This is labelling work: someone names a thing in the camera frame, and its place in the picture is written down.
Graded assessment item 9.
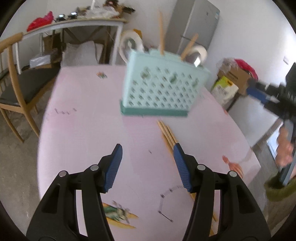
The beige plastic spoon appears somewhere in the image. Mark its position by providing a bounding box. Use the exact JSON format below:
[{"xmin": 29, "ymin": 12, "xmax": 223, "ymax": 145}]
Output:
[{"xmin": 188, "ymin": 45, "xmax": 208, "ymax": 64}]

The grey metal ladle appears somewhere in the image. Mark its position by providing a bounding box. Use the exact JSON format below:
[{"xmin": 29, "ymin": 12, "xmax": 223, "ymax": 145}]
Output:
[{"xmin": 185, "ymin": 52, "xmax": 201, "ymax": 67}]

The wooden chopstick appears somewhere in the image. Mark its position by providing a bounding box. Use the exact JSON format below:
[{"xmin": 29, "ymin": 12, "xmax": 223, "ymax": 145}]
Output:
[
  {"xmin": 158, "ymin": 120, "xmax": 176, "ymax": 154},
  {"xmin": 159, "ymin": 11, "xmax": 165, "ymax": 56},
  {"xmin": 162, "ymin": 134, "xmax": 173, "ymax": 155},
  {"xmin": 161, "ymin": 121, "xmax": 178, "ymax": 146},
  {"xmin": 180, "ymin": 34, "xmax": 199, "ymax": 61}
]

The white plastic rice spoon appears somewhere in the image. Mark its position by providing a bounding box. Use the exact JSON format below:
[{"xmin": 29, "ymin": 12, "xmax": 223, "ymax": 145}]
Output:
[{"xmin": 118, "ymin": 30, "xmax": 144, "ymax": 63}]

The person's right hand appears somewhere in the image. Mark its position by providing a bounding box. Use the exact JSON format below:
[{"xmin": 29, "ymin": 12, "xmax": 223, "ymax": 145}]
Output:
[{"xmin": 275, "ymin": 126, "xmax": 293, "ymax": 168}]

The cardboard box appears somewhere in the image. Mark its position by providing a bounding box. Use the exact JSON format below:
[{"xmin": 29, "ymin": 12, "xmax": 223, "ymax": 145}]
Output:
[{"xmin": 217, "ymin": 67, "xmax": 252, "ymax": 96}]

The red bag on box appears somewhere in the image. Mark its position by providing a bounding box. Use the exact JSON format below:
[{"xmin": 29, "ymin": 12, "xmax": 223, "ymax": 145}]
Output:
[{"xmin": 234, "ymin": 59, "xmax": 258, "ymax": 80}]

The rice bag white yellow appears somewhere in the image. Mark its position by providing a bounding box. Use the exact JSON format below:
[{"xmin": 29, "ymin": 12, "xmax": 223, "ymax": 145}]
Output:
[{"xmin": 211, "ymin": 76, "xmax": 239, "ymax": 106}]

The mint green utensil holder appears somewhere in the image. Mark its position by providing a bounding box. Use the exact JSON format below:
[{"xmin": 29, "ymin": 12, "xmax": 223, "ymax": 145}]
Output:
[{"xmin": 120, "ymin": 49, "xmax": 211, "ymax": 116}]

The silver refrigerator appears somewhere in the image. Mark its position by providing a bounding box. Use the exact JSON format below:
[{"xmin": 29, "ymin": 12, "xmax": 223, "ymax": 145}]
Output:
[{"xmin": 165, "ymin": 0, "xmax": 220, "ymax": 55}]

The pink patterned tablecloth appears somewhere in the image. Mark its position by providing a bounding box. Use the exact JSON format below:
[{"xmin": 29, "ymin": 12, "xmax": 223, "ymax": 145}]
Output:
[{"xmin": 37, "ymin": 65, "xmax": 260, "ymax": 240}]

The wooden chair black seat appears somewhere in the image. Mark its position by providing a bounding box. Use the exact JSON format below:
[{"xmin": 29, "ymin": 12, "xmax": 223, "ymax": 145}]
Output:
[{"xmin": 0, "ymin": 33, "xmax": 60, "ymax": 143}]

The white side table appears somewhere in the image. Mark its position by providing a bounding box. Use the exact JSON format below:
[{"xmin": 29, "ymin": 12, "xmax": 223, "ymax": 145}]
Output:
[{"xmin": 22, "ymin": 18, "xmax": 127, "ymax": 65}]

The white sack under table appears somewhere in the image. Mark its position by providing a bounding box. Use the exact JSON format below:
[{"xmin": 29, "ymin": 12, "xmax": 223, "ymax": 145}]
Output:
[{"xmin": 61, "ymin": 41, "xmax": 104, "ymax": 67}]

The red plastic bag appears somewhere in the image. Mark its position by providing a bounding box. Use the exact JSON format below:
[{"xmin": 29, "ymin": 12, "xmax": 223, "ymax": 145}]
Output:
[{"xmin": 27, "ymin": 11, "xmax": 54, "ymax": 32}]

